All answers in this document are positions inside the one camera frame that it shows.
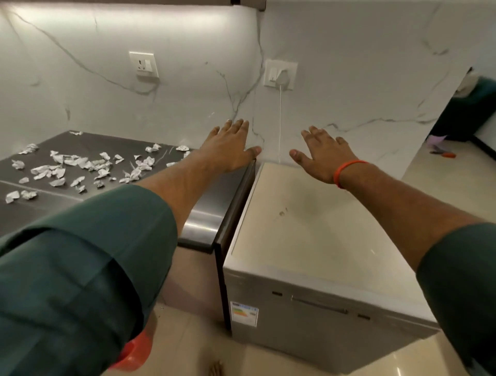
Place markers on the person's left hand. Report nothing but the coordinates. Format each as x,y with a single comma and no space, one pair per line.
228,149

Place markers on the person's right hand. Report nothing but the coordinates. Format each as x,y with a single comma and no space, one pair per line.
325,159

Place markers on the silver dishwasher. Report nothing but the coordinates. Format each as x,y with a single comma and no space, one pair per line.
310,232

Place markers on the white paper scraps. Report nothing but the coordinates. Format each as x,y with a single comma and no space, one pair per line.
57,182

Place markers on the person's left forearm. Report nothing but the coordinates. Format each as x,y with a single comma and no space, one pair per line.
182,186

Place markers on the person's right forearm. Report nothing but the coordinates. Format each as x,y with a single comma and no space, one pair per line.
407,209

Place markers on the orange thread wristband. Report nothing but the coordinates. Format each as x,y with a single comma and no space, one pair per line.
345,167

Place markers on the white socket with plug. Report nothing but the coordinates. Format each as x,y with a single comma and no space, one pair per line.
281,75

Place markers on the pink plastic container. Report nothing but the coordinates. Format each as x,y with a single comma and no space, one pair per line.
436,140

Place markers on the red black hand tool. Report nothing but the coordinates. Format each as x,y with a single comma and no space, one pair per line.
449,155

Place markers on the dark green bin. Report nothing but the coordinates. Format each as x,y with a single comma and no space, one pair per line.
469,112

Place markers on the green shirt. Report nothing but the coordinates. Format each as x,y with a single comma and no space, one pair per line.
77,290

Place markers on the red plastic bucket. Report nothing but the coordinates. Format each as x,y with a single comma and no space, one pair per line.
133,354

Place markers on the white wall socket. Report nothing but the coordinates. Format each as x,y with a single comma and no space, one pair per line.
143,65

